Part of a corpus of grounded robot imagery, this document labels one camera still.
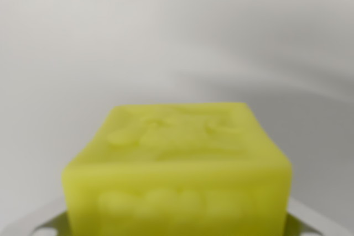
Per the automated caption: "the black silver gripper right finger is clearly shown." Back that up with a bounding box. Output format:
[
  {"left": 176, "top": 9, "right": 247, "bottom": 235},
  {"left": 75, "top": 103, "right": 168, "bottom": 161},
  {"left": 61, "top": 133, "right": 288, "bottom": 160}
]
[{"left": 284, "top": 197, "right": 354, "bottom": 236}]

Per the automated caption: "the black silver gripper left finger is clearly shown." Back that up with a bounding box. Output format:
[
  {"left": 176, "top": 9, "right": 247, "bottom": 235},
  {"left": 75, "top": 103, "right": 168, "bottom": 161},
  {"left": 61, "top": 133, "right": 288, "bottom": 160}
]
[{"left": 0, "top": 196, "right": 74, "bottom": 236}]

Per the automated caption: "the yellow embossed cube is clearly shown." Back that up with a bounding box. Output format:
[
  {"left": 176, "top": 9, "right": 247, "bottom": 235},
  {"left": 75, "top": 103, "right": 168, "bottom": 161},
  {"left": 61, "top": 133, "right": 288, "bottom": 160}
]
[{"left": 61, "top": 102, "right": 294, "bottom": 236}]

